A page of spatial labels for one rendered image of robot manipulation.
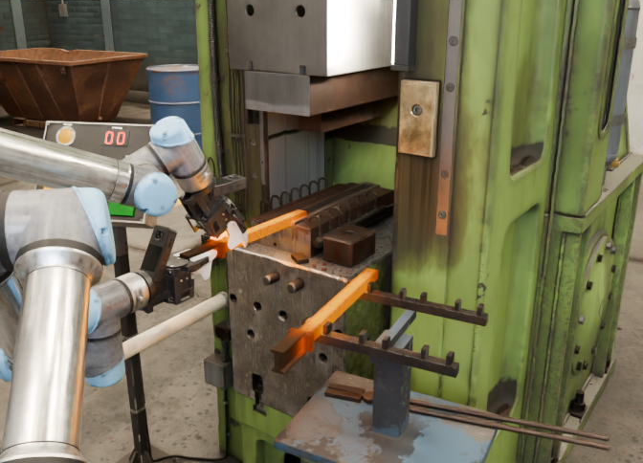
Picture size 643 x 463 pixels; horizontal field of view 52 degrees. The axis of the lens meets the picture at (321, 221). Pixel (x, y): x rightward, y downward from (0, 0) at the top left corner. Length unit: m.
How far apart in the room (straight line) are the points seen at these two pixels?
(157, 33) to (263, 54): 8.21
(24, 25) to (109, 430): 8.98
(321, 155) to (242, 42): 0.56
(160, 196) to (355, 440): 0.63
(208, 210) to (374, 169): 0.77
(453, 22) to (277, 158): 0.67
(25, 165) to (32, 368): 0.39
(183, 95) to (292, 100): 4.63
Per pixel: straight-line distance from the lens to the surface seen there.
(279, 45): 1.59
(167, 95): 6.21
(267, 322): 1.75
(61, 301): 0.92
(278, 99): 1.61
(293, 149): 1.96
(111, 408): 2.81
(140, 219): 1.84
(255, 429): 1.99
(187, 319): 2.01
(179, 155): 1.33
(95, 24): 10.65
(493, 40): 1.49
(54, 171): 1.16
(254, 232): 1.56
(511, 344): 2.09
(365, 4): 1.64
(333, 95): 1.63
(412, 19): 1.53
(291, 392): 1.81
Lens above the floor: 1.55
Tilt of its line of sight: 19 degrees down
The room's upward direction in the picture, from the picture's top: straight up
